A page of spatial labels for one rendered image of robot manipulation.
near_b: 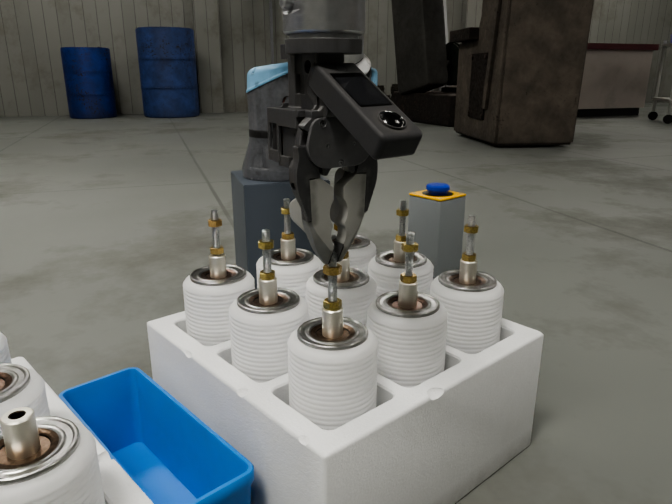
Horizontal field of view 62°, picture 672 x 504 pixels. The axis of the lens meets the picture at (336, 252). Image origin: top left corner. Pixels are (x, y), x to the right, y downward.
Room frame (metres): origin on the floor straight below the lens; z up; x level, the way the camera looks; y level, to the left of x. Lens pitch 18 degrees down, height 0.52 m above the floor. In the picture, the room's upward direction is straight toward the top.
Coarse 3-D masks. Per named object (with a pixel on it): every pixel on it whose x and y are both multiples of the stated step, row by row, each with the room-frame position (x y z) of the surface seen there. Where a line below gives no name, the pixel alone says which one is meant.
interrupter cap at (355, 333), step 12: (312, 324) 0.56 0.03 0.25; (348, 324) 0.56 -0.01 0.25; (360, 324) 0.56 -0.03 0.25; (300, 336) 0.53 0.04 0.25; (312, 336) 0.53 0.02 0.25; (348, 336) 0.53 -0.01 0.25; (360, 336) 0.53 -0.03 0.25; (324, 348) 0.51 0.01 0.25; (336, 348) 0.50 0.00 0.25; (348, 348) 0.51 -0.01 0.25
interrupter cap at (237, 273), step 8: (192, 272) 0.72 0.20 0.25; (200, 272) 0.72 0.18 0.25; (208, 272) 0.73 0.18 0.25; (232, 272) 0.73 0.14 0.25; (240, 272) 0.73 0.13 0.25; (192, 280) 0.70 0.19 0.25; (200, 280) 0.69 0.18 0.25; (208, 280) 0.69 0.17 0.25; (216, 280) 0.69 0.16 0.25; (224, 280) 0.69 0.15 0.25; (232, 280) 0.69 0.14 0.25; (240, 280) 0.70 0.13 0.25
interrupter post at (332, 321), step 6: (324, 312) 0.54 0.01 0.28; (330, 312) 0.53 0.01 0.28; (336, 312) 0.53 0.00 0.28; (342, 312) 0.54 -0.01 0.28; (324, 318) 0.54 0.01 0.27; (330, 318) 0.53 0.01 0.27; (336, 318) 0.53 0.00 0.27; (342, 318) 0.54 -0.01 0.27; (324, 324) 0.54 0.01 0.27; (330, 324) 0.53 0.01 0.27; (336, 324) 0.53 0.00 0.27; (342, 324) 0.54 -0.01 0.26; (324, 330) 0.54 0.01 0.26; (330, 330) 0.53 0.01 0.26; (336, 330) 0.53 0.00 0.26; (342, 330) 0.54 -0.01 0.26; (324, 336) 0.54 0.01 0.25; (330, 336) 0.53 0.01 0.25; (336, 336) 0.53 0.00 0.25
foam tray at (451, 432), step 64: (192, 384) 0.63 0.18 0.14; (256, 384) 0.56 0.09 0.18; (384, 384) 0.56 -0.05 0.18; (448, 384) 0.56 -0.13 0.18; (512, 384) 0.64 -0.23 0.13; (256, 448) 0.52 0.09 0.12; (320, 448) 0.45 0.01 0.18; (384, 448) 0.49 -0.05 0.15; (448, 448) 0.56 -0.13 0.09; (512, 448) 0.66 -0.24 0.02
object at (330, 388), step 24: (288, 360) 0.53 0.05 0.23; (312, 360) 0.50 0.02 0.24; (336, 360) 0.50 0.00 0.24; (360, 360) 0.50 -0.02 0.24; (312, 384) 0.50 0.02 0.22; (336, 384) 0.49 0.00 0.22; (360, 384) 0.50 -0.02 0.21; (312, 408) 0.50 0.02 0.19; (336, 408) 0.50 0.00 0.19; (360, 408) 0.50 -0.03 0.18
